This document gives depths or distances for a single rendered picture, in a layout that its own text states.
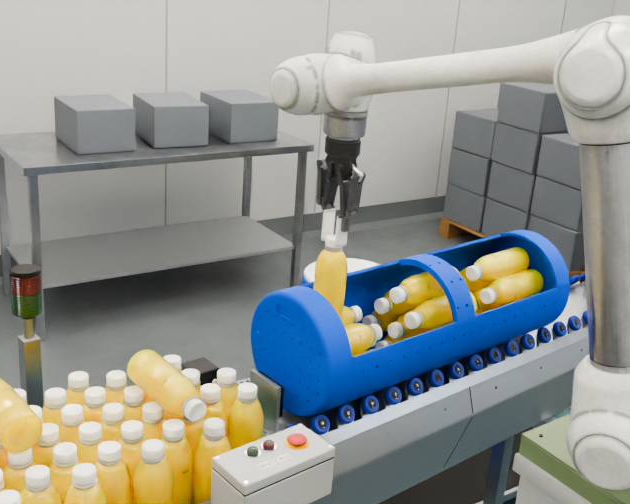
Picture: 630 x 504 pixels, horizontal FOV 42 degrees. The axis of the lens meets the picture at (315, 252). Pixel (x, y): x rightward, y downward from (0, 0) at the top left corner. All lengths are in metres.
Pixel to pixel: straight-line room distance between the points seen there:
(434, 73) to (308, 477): 0.75
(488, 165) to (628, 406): 4.45
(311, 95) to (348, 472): 0.87
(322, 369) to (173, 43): 3.65
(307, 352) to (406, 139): 4.62
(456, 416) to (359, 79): 0.99
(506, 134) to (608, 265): 4.31
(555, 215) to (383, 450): 3.62
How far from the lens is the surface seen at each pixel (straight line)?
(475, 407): 2.22
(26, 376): 1.94
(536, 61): 1.53
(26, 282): 1.84
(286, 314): 1.81
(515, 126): 5.61
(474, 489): 3.16
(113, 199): 5.23
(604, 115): 1.28
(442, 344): 1.98
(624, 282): 1.38
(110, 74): 5.06
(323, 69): 1.54
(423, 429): 2.08
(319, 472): 1.53
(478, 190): 5.87
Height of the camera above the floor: 1.94
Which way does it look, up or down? 20 degrees down
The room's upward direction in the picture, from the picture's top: 4 degrees clockwise
